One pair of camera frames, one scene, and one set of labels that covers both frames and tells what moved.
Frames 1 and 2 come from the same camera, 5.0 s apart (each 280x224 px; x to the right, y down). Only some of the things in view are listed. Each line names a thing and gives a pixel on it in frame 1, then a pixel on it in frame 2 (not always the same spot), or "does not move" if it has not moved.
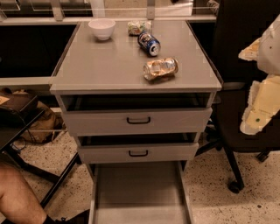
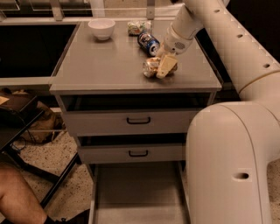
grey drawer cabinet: [138, 94] does not move
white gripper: [270, 50] -> [176, 42]
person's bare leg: [18, 202] does not move
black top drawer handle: [138, 122] does not move
